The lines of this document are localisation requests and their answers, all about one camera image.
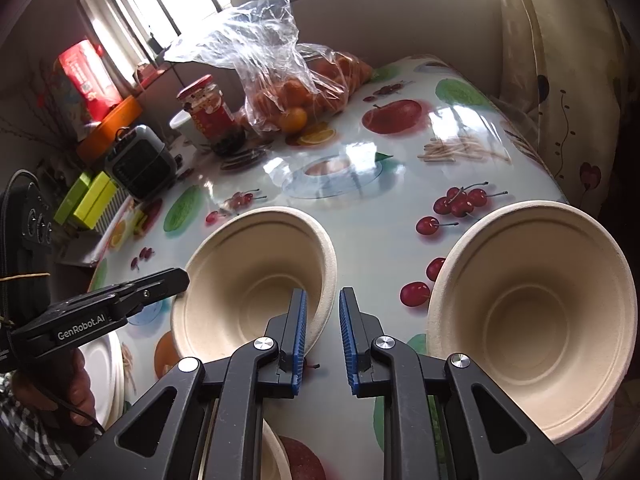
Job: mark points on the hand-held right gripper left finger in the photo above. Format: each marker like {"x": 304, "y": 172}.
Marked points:
{"x": 299, "y": 340}

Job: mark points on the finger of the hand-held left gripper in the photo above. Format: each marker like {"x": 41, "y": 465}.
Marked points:
{"x": 155, "y": 285}

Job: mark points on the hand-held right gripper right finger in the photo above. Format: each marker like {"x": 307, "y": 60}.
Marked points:
{"x": 347, "y": 340}

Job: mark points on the white paper plate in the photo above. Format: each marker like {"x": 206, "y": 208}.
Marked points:
{"x": 119, "y": 375}
{"x": 123, "y": 385}
{"x": 100, "y": 370}

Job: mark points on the beige paper bowl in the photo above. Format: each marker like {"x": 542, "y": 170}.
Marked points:
{"x": 530, "y": 320}
{"x": 250, "y": 280}
{"x": 277, "y": 452}

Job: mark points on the person's left forearm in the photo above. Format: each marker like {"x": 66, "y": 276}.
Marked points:
{"x": 30, "y": 435}

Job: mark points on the person's left hand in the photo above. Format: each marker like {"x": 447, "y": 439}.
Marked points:
{"x": 80, "y": 390}

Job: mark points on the striped tray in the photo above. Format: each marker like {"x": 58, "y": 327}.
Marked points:
{"x": 114, "y": 210}

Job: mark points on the large green box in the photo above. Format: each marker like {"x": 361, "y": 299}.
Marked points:
{"x": 97, "y": 202}

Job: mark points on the fruit print glossy tablecloth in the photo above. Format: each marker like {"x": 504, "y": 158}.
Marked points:
{"x": 380, "y": 240}

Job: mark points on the flat green box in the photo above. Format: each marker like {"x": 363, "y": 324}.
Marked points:
{"x": 72, "y": 200}

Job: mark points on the small grey desk heater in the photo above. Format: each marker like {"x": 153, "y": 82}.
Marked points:
{"x": 142, "y": 165}

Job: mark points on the white plastic tub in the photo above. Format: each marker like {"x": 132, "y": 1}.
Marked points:
{"x": 182, "y": 127}

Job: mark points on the orange box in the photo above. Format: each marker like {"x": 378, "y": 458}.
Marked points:
{"x": 112, "y": 127}

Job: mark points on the red label glass jar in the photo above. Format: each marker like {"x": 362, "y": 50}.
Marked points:
{"x": 210, "y": 115}

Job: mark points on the dried branches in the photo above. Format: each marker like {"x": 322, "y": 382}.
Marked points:
{"x": 30, "y": 125}

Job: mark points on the red cartoon print gift bag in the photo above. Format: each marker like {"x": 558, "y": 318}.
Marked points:
{"x": 85, "y": 80}

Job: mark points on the pile of oranges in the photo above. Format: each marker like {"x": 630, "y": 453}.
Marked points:
{"x": 300, "y": 95}

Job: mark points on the clear plastic bag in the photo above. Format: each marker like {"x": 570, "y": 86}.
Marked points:
{"x": 260, "y": 35}

